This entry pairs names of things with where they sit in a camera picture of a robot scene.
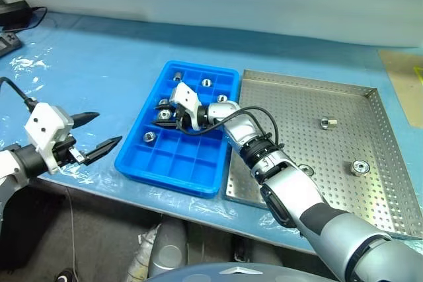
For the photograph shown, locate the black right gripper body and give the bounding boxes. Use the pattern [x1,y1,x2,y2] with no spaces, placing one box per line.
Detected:
[172,103,195,129]

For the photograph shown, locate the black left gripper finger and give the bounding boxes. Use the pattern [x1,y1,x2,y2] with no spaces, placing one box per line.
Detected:
[70,111,101,129]
[83,135,124,167]

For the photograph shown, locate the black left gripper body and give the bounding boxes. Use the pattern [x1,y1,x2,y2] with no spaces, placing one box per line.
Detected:
[52,133,87,168]

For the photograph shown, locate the blue plastic compartment tray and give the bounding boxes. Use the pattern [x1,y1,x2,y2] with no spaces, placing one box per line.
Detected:
[114,60,240,199]

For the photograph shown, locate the perforated steel tray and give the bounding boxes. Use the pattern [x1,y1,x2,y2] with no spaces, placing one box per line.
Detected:
[225,69,423,240]

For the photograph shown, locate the black handheld device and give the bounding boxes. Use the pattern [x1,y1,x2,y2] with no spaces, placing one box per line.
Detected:
[0,32,22,59]

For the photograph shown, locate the white crumpled plastic wrap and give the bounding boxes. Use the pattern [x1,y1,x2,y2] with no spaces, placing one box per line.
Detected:
[126,223,163,282]

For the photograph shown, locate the grey rounded robot leg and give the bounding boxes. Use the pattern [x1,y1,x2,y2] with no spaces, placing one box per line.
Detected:
[147,218,190,279]

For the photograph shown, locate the black shoe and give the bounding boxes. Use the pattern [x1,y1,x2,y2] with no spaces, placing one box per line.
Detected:
[54,267,79,282]

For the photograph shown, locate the black power adapter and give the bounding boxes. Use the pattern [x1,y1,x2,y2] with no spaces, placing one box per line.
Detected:
[0,0,31,27]

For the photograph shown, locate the small metal bolt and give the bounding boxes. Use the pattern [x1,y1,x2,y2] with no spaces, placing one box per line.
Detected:
[319,117,338,130]

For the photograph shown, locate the dark rounded robot torso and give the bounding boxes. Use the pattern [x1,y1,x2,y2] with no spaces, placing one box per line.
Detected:
[147,261,346,282]

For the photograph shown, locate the tan board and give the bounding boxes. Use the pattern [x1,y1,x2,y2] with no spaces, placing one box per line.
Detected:
[377,48,423,128]

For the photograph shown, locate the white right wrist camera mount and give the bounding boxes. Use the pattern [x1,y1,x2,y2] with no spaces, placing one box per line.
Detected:
[169,82,202,130]

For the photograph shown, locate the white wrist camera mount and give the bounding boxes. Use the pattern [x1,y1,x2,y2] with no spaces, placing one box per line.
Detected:
[24,101,74,176]
[169,82,202,130]

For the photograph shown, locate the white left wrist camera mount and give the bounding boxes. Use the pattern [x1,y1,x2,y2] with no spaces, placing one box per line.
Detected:
[24,101,74,176]

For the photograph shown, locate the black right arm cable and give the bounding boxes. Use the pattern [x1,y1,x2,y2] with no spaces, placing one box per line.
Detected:
[176,106,282,148]

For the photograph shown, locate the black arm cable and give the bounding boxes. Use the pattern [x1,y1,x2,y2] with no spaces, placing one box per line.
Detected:
[176,106,282,148]
[0,77,38,112]

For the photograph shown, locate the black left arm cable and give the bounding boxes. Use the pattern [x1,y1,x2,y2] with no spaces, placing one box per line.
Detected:
[0,77,38,112]

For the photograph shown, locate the thin grey cable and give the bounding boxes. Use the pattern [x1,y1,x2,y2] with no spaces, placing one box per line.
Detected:
[65,185,79,278]

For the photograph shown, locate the black power cord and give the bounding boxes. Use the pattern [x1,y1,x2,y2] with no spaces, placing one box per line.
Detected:
[9,6,48,32]

